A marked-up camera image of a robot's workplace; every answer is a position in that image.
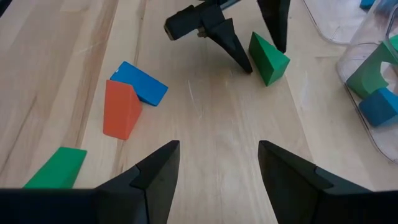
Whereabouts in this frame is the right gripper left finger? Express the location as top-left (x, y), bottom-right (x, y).
top-left (95, 139), bottom-right (181, 224)

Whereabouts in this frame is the blue wedge block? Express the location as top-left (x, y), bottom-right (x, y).
top-left (110, 60), bottom-right (169, 107)

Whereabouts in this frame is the orange rectangular block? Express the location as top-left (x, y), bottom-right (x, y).
top-left (103, 79), bottom-right (143, 141)

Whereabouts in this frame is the clear plastic bin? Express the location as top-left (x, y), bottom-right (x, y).
top-left (336, 0), bottom-right (398, 166)
top-left (303, 0), bottom-right (379, 45)

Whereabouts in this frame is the large green wedge block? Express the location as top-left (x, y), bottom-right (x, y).
top-left (23, 146), bottom-right (88, 189)

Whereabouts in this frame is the small green wedge block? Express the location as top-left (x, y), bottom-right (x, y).
top-left (248, 31), bottom-right (291, 87)

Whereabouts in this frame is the green arch block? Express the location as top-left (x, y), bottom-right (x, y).
top-left (346, 34), bottom-right (398, 100)

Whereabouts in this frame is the black aluminium table frame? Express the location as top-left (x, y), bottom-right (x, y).
top-left (0, 0), bottom-right (12, 17)

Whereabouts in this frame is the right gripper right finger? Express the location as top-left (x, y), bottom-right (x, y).
top-left (257, 139), bottom-right (374, 224)

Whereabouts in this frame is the blue short block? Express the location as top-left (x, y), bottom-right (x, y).
top-left (358, 87), bottom-right (398, 128)

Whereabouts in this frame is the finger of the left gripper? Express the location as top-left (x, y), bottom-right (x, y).
top-left (205, 17), bottom-right (254, 75)
top-left (257, 0), bottom-right (292, 54)

